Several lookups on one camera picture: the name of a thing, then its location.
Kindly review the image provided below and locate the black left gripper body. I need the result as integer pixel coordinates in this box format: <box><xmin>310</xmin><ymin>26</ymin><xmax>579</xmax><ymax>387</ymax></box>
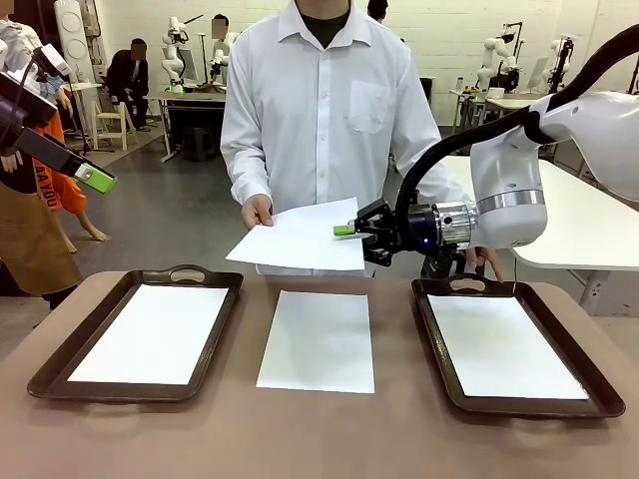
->
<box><xmin>0</xmin><ymin>94</ymin><xmax>59</xmax><ymax>157</ymax></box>

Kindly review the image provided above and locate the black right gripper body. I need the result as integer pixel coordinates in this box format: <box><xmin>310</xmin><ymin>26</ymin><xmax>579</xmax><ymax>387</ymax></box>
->
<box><xmin>395</xmin><ymin>201</ymin><xmax>438</xmax><ymax>256</ymax></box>

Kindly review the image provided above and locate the white A4 paper sheet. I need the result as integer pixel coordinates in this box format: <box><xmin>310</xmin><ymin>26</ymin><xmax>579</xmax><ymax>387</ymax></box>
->
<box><xmin>426</xmin><ymin>293</ymin><xmax>591</xmax><ymax>401</ymax></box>
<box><xmin>224</xmin><ymin>196</ymin><xmax>366</xmax><ymax>272</ymax></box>
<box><xmin>256</xmin><ymin>289</ymin><xmax>376</xmax><ymax>394</ymax></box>
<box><xmin>67</xmin><ymin>282</ymin><xmax>231</xmax><ymax>386</ymax></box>

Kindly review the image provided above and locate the person's right forearm white sleeve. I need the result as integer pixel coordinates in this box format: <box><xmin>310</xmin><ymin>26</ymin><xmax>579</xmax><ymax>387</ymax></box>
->
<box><xmin>222</xmin><ymin>144</ymin><xmax>277</xmax><ymax>206</ymax></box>

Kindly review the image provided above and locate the person's left forearm white sleeve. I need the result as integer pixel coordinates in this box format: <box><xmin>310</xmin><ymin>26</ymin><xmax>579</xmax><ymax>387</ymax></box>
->
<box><xmin>396</xmin><ymin>149</ymin><xmax>480</xmax><ymax>211</ymax></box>

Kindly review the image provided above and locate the person's left hand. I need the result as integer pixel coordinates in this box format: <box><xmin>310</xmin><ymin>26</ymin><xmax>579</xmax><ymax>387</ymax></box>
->
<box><xmin>461</xmin><ymin>245</ymin><xmax>504</xmax><ymax>283</ymax></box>

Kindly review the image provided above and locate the person's right hand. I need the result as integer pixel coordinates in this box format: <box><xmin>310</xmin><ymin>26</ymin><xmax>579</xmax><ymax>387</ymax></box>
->
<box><xmin>241</xmin><ymin>196</ymin><xmax>276</xmax><ymax>231</ymax></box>

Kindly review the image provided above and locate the mannequin with orange trousers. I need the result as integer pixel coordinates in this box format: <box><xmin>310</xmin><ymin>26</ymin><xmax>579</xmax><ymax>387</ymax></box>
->
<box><xmin>32</xmin><ymin>84</ymin><xmax>110</xmax><ymax>255</ymax></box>

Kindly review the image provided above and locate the white folding chair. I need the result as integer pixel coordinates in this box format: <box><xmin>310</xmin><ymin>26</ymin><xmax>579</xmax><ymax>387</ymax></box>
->
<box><xmin>93</xmin><ymin>98</ymin><xmax>130</xmax><ymax>152</ymax></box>

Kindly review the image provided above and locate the tall white air conditioner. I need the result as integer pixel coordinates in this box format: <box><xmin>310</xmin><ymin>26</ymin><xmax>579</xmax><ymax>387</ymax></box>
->
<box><xmin>53</xmin><ymin>0</ymin><xmax>97</xmax><ymax>86</ymax></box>

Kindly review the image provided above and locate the seated man in black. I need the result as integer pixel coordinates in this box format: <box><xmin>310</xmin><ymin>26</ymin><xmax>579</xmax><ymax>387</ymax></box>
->
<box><xmin>106</xmin><ymin>38</ymin><xmax>152</xmax><ymax>132</ymax></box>

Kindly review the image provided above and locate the person torso in white shirt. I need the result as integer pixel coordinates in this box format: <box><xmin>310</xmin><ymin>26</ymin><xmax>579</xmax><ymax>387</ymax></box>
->
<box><xmin>219</xmin><ymin>0</ymin><xmax>443</xmax><ymax>278</ymax></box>

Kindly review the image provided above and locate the brown plastic serving tray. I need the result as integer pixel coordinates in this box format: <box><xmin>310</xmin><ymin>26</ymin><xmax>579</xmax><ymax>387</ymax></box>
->
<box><xmin>410</xmin><ymin>272</ymin><xmax>627</xmax><ymax>419</ymax></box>
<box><xmin>27</xmin><ymin>263</ymin><xmax>245</xmax><ymax>404</ymax></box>

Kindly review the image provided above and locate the black plastic step stool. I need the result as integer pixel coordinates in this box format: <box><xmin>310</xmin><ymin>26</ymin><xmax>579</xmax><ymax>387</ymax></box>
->
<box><xmin>182</xmin><ymin>126</ymin><xmax>217</xmax><ymax>162</ymax></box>

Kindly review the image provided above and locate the long white background table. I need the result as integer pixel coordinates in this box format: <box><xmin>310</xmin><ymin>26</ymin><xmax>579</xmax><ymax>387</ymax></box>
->
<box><xmin>486</xmin><ymin>94</ymin><xmax>548</xmax><ymax>131</ymax></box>

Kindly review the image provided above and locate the background workbench table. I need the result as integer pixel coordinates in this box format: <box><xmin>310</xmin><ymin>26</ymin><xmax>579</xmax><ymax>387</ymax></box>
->
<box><xmin>143</xmin><ymin>88</ymin><xmax>232</xmax><ymax>164</ymax></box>

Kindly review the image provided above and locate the grey computer monitor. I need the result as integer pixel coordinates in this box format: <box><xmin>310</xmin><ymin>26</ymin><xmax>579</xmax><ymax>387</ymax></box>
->
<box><xmin>527</xmin><ymin>56</ymin><xmax>551</xmax><ymax>92</ymax></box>

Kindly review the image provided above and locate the tall black tripod stand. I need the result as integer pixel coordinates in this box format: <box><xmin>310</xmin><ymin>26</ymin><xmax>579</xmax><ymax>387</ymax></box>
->
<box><xmin>547</xmin><ymin>39</ymin><xmax>575</xmax><ymax>97</ymax></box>

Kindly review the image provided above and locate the thin black camera cable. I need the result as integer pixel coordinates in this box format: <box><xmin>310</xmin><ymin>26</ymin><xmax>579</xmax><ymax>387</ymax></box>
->
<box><xmin>7</xmin><ymin>47</ymin><xmax>44</xmax><ymax>126</ymax></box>

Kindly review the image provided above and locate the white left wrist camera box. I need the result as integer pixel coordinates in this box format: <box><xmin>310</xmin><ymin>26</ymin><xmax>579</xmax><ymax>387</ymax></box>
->
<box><xmin>35</xmin><ymin>42</ymin><xmax>72</xmax><ymax>77</ymax></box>

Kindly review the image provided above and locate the thick black cable conduit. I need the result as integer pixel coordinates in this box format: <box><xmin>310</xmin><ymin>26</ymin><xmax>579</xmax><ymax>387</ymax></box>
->
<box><xmin>396</xmin><ymin>23</ymin><xmax>639</xmax><ymax>250</ymax></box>

